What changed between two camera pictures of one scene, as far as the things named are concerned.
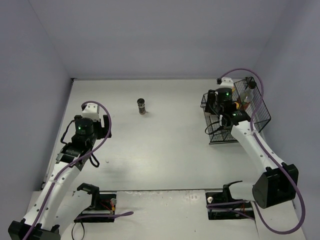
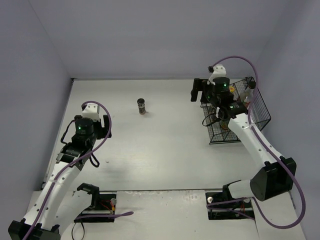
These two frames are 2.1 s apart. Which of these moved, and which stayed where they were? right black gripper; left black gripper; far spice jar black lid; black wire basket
Moved: right black gripper
Stayed: black wire basket; far spice jar black lid; left black gripper
